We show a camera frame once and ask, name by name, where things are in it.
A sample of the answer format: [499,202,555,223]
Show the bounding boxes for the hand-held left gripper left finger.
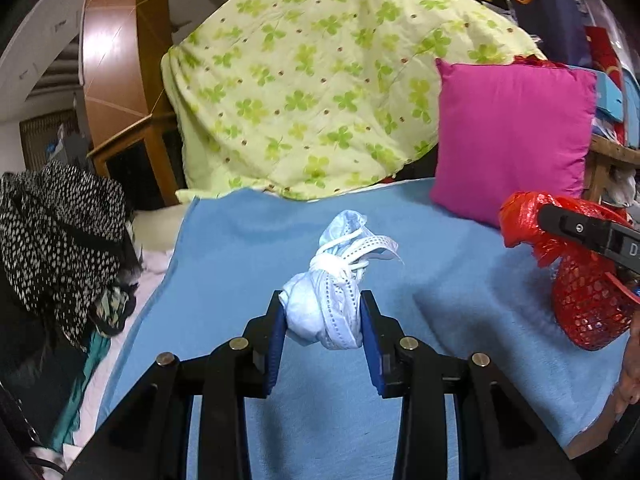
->
[62,290,288,480]

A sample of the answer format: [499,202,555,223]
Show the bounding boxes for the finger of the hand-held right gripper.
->
[537,202,618,261]

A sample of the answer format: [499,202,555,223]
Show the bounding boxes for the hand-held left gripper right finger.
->
[360,290,581,480]

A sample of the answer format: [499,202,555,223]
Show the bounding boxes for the red plastic bag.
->
[499,191,633,271]

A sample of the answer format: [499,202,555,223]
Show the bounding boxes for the white face mask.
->
[279,211,405,351]

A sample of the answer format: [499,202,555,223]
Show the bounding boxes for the red plastic mesh basket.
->
[552,247,640,352]

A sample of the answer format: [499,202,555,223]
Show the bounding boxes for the person's right hand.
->
[614,305,640,417]

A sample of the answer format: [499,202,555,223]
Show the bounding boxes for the rough wooden table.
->
[582,132,640,206]

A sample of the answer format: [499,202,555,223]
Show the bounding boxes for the magenta pillow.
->
[430,58,598,229]

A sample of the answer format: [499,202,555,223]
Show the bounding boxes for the blue blanket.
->
[95,177,631,480]

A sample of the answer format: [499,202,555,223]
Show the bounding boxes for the blue cardboard box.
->
[592,67,628,121]

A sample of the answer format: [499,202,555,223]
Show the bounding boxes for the dark floral cloth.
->
[92,282,138,338]

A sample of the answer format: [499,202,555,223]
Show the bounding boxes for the red cushion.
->
[515,55,566,68]

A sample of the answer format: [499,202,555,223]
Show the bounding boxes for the red gift bag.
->
[585,25,626,86]

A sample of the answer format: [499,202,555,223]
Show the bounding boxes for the teal cloth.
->
[50,330,111,451]

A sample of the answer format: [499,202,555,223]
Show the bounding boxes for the black white spotted garment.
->
[0,160,136,353]

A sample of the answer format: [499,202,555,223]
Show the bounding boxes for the black jacket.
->
[0,270,96,461]

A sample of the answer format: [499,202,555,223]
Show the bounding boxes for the green floral quilt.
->
[161,0,548,202]

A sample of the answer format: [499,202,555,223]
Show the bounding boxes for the brown lattice door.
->
[20,110,91,173]

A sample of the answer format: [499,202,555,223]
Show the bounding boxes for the brown wooden cabinet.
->
[80,0,186,206]

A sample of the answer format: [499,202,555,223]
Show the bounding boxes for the navy bag with orange handles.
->
[507,0,596,68]

